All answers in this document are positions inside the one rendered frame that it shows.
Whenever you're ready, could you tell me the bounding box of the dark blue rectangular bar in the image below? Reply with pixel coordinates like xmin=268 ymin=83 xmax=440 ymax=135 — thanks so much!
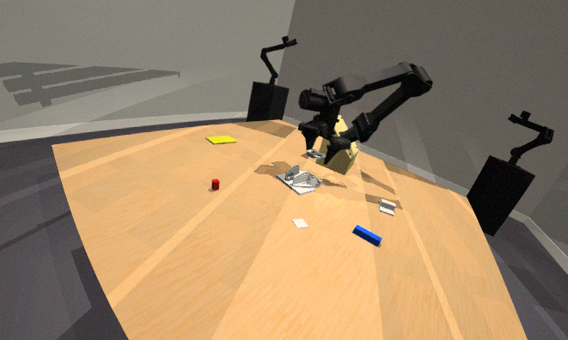
xmin=353 ymin=225 xmax=382 ymax=247

